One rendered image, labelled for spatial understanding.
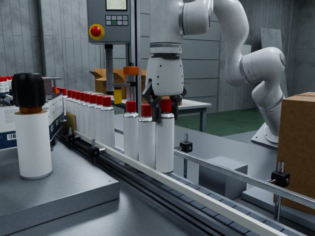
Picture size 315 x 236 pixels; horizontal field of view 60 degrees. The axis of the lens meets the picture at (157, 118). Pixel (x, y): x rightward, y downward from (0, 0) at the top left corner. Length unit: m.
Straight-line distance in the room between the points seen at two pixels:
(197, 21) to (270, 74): 0.51
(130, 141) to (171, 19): 0.40
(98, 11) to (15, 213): 0.75
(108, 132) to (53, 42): 4.11
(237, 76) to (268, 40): 6.92
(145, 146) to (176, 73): 0.24
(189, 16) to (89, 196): 0.52
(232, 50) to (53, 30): 4.21
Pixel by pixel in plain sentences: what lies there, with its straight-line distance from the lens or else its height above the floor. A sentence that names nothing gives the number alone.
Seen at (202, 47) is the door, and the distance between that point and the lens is 6.81.
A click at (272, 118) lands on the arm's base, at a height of 0.98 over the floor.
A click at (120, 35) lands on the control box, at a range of 1.11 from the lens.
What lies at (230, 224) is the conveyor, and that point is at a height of 0.88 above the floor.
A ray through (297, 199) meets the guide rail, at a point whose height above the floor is 0.95.
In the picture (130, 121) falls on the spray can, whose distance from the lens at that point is 0.87.
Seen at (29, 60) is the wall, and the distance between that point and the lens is 5.28.
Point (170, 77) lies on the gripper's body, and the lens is 0.71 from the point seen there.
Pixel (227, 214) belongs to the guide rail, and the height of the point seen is 0.90.
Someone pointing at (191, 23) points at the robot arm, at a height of 1.30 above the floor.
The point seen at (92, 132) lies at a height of 0.93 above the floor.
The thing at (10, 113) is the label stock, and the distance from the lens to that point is 1.04.
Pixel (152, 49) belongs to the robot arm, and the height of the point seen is 1.24.
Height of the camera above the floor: 1.20
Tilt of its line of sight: 11 degrees down
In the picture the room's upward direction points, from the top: straight up
